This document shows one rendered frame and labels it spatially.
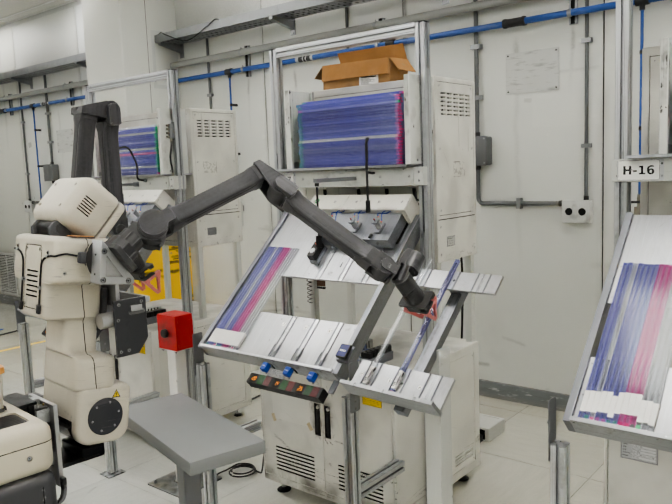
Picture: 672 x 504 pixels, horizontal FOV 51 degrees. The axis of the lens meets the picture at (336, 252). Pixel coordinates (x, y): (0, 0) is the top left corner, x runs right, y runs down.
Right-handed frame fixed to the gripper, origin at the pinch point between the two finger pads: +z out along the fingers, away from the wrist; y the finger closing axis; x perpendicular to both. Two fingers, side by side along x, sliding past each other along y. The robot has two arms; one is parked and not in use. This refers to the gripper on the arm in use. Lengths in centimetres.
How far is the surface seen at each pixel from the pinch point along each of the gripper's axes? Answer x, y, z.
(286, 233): -34, 94, 5
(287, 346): 17, 56, 6
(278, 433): 32, 90, 57
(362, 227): -36, 49, 1
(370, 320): -0.7, 29.4, 9.0
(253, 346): 20, 71, 5
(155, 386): 33, 175, 49
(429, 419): 22.2, 0.6, 24.4
